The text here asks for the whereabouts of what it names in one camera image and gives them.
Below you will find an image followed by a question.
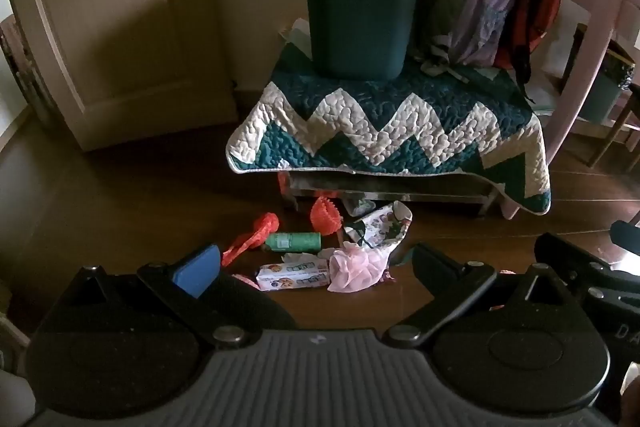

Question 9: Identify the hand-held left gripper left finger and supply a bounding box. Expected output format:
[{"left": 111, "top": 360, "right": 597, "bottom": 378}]
[{"left": 59, "top": 244, "right": 297, "bottom": 350}]

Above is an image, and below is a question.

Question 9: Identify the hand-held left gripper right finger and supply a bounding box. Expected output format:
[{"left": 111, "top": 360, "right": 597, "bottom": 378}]
[{"left": 381, "top": 243, "right": 582, "bottom": 351}]

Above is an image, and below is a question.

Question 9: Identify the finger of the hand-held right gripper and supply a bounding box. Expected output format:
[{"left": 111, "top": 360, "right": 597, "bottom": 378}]
[
  {"left": 534, "top": 232, "right": 640, "bottom": 294},
  {"left": 609, "top": 220, "right": 640, "bottom": 254}
]

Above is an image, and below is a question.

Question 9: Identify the pink wrapper scrap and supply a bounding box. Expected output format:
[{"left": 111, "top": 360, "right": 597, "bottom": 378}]
[{"left": 231, "top": 273, "right": 260, "bottom": 292}]

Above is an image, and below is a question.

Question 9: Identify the printed paper wrapper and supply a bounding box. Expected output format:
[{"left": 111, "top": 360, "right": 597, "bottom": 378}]
[{"left": 344, "top": 201, "right": 415, "bottom": 268}]

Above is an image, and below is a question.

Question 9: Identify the pink plastic bag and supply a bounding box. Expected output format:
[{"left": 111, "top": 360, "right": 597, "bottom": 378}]
[{"left": 327, "top": 241, "right": 396, "bottom": 294}]

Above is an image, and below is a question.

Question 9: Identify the red plastic bag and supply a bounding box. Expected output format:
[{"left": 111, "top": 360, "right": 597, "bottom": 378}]
[{"left": 221, "top": 211, "right": 282, "bottom": 268}]

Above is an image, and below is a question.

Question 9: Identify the white wipes packet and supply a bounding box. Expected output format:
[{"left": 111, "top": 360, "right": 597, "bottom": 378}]
[{"left": 256, "top": 263, "right": 334, "bottom": 293}]

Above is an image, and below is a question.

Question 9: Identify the white tissue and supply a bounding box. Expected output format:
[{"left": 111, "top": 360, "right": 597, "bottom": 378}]
[{"left": 284, "top": 251, "right": 333, "bottom": 267}]

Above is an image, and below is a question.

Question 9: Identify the red mesh net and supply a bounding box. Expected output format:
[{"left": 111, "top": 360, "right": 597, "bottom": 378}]
[{"left": 309, "top": 196, "right": 344, "bottom": 236}]

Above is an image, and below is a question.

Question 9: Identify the dark green trash bin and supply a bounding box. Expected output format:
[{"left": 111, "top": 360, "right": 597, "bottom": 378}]
[{"left": 301, "top": 0, "right": 424, "bottom": 82}]

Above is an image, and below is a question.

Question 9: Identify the metal stool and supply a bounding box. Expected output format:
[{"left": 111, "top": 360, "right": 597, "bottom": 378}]
[{"left": 277, "top": 171, "right": 501, "bottom": 219}]

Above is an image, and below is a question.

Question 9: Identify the crumpled grey wrapper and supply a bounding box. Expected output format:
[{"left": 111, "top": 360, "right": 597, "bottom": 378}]
[{"left": 342, "top": 196, "right": 377, "bottom": 217}]

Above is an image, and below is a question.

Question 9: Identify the small teal bin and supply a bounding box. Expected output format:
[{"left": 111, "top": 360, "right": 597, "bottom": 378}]
[{"left": 581, "top": 52, "right": 636, "bottom": 124}]

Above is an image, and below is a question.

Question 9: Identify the green white zigzag quilted blanket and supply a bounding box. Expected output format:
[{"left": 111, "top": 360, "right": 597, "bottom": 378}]
[{"left": 225, "top": 42, "right": 552, "bottom": 215}]

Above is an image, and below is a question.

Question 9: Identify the white paper sheet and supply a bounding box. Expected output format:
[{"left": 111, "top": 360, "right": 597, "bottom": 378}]
[{"left": 286, "top": 18, "right": 314, "bottom": 54}]

